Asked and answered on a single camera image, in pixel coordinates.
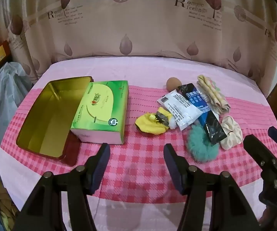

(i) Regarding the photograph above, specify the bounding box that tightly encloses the white sachet packet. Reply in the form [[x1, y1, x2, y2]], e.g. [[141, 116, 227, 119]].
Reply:
[[157, 90, 203, 131]]

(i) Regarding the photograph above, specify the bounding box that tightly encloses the teal fluffy scrunchie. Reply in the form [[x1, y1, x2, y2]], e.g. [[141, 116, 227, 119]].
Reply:
[[187, 123, 219, 165]]

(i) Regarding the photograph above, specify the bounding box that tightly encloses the blue black drink packet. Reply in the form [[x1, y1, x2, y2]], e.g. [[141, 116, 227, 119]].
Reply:
[[178, 83, 227, 146]]

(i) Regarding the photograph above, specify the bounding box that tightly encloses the pink checked blanket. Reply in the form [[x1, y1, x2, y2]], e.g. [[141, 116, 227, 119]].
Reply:
[[0, 54, 277, 231]]

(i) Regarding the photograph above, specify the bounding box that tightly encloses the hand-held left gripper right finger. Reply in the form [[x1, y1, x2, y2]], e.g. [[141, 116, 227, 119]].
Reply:
[[164, 143, 262, 231]]

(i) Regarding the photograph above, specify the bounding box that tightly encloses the beige leaf print curtain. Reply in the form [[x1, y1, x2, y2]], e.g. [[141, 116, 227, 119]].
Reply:
[[0, 0, 277, 87]]

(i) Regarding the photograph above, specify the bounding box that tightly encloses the brown makeup sponge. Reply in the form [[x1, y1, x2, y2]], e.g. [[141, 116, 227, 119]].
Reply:
[[166, 77, 182, 92]]

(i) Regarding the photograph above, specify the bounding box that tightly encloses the translucent grey plastic cover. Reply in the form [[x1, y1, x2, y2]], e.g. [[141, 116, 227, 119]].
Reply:
[[0, 62, 33, 181]]

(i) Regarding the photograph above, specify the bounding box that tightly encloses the cream satin scrunchie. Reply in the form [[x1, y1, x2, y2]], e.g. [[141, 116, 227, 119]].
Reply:
[[219, 115, 243, 150]]

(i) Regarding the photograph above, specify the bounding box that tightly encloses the bag of cotton swabs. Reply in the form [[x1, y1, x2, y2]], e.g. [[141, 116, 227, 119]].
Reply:
[[197, 75, 230, 113]]

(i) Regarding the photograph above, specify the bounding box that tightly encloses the gold metal tin box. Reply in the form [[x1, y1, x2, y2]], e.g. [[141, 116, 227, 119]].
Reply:
[[15, 76, 93, 166]]

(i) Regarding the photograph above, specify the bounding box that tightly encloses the green tissue pack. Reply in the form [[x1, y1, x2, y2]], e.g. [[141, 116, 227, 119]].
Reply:
[[70, 80, 129, 145]]

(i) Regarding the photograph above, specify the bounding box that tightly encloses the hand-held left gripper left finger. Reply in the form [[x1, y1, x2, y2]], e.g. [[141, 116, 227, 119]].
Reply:
[[13, 143, 111, 231]]

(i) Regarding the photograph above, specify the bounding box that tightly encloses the yellow brown cloth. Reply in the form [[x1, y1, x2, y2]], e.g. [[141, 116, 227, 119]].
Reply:
[[0, 180, 18, 231]]

